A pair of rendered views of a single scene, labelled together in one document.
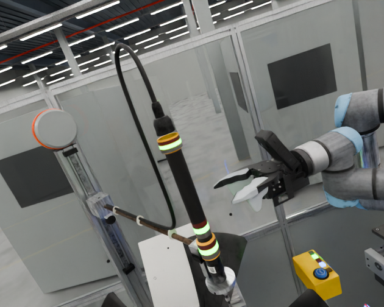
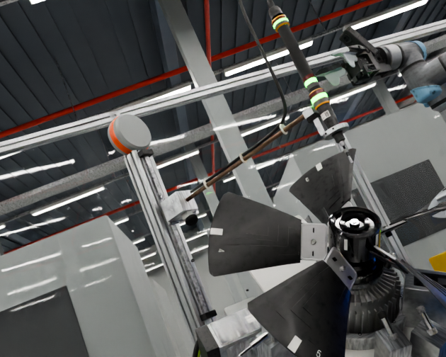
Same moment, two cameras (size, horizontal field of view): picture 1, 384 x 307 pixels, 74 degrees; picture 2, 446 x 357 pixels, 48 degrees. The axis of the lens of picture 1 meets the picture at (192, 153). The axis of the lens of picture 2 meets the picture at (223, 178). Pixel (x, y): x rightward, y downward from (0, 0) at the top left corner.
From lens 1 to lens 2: 1.22 m
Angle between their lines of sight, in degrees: 35
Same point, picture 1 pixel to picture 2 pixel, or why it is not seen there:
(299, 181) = (383, 66)
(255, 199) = (349, 57)
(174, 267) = not seen: hidden behind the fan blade
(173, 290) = (283, 270)
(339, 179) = (416, 69)
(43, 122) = (123, 120)
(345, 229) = not seen: outside the picture
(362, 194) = (436, 71)
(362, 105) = not seen: hidden behind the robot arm
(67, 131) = (143, 136)
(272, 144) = (352, 32)
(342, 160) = (412, 54)
